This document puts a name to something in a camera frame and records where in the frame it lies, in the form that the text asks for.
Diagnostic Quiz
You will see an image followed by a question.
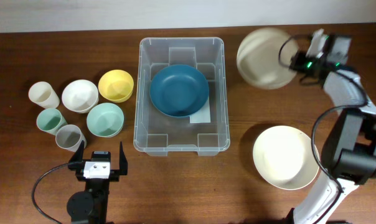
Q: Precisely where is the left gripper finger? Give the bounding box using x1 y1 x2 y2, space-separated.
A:
119 142 128 172
69 140 85 163

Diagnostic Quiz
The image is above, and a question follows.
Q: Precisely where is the cream bowl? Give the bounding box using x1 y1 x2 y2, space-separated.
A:
252 126 319 190
237 28 299 90

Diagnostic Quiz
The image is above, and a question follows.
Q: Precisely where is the cream cup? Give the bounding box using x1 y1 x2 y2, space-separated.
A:
28 82 60 109

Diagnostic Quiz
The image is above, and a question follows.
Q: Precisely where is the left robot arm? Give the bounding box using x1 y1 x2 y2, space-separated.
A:
67 141 128 224

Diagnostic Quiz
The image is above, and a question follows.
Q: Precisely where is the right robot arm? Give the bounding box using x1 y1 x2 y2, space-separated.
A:
280 29 376 223

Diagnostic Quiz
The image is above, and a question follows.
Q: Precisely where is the grey cup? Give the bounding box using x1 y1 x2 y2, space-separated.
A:
55 124 87 152

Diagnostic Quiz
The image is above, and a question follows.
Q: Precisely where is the mint green small bowl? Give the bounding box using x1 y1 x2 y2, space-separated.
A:
87 103 125 138

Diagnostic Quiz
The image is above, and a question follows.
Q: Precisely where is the clear plastic storage bin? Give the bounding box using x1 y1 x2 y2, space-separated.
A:
133 37 230 156

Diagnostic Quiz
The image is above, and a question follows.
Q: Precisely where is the mint green cup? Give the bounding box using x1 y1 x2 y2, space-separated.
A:
36 108 67 135

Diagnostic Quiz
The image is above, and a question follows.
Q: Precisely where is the white small bowl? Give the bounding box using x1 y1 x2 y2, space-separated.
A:
62 80 99 113

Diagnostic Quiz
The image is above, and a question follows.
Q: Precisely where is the yellow small bowl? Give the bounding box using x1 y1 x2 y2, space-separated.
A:
98 70 134 103

